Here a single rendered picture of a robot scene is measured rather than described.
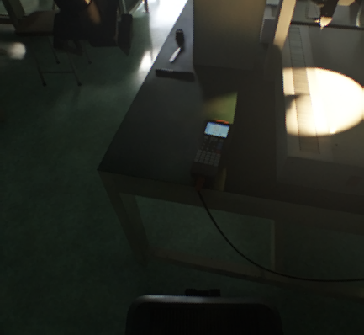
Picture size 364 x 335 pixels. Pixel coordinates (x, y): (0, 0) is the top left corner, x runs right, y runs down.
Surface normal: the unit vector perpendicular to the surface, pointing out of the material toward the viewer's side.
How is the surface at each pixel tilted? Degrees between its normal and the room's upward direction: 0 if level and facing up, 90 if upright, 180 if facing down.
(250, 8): 90
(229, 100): 0
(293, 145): 0
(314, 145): 0
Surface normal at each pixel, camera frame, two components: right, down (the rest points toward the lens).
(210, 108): -0.02, -0.65
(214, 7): -0.21, 0.74
